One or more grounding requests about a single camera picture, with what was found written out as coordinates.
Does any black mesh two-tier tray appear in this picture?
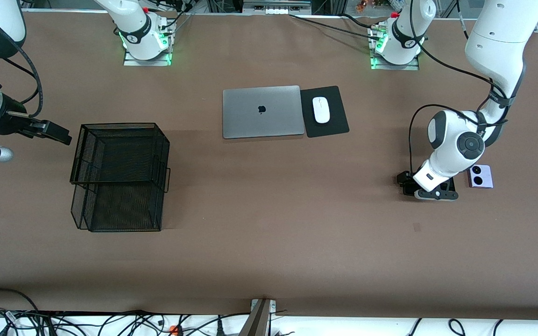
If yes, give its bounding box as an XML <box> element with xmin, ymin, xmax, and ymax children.
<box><xmin>70</xmin><ymin>123</ymin><xmax>171</xmax><ymax>232</ymax></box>

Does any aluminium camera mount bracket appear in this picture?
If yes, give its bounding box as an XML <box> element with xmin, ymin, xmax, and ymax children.
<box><xmin>239</xmin><ymin>298</ymin><xmax>277</xmax><ymax>336</ymax></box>

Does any black looped cable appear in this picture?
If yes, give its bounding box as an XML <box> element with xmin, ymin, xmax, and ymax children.
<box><xmin>0</xmin><ymin>288</ymin><xmax>41</xmax><ymax>336</ymax></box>

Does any black cable across table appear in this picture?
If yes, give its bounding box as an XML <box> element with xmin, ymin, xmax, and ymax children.
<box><xmin>289</xmin><ymin>13</ymin><xmax>382</xmax><ymax>40</ymax></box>

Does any black mouse pad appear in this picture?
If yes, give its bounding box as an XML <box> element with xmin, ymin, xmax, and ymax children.
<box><xmin>300</xmin><ymin>85</ymin><xmax>350</xmax><ymax>138</ymax></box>

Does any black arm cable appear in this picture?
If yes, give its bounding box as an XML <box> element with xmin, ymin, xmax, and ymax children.
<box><xmin>0</xmin><ymin>44</ymin><xmax>44</xmax><ymax>118</ymax></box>
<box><xmin>408</xmin><ymin>0</ymin><xmax>512</xmax><ymax>175</ymax></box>

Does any aluminium left arm base plate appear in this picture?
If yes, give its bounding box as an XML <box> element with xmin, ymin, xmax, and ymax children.
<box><xmin>369</xmin><ymin>26</ymin><xmax>420</xmax><ymax>70</ymax></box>

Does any silver closed laptop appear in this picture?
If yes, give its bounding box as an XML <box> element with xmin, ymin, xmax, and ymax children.
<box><xmin>222</xmin><ymin>85</ymin><xmax>306</xmax><ymax>140</ymax></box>

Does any aluminium right arm base plate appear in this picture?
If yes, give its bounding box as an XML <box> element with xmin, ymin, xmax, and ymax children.
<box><xmin>123</xmin><ymin>28</ymin><xmax>173</xmax><ymax>67</ymax></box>

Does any lilac flip phone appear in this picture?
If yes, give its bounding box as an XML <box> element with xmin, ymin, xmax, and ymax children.
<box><xmin>467</xmin><ymin>164</ymin><xmax>494</xmax><ymax>189</ymax></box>

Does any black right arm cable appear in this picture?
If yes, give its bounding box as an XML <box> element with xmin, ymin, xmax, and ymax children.
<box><xmin>0</xmin><ymin>44</ymin><xmax>44</xmax><ymax>118</ymax></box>

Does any white power strip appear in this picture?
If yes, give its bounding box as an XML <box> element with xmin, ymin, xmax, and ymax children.
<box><xmin>242</xmin><ymin>0</ymin><xmax>311</xmax><ymax>14</ymax></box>

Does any white computer mouse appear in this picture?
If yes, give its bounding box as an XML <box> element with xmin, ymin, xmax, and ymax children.
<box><xmin>312</xmin><ymin>97</ymin><xmax>331</xmax><ymax>124</ymax></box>

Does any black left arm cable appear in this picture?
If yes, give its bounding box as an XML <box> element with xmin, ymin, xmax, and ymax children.
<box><xmin>408</xmin><ymin>0</ymin><xmax>512</xmax><ymax>175</ymax></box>

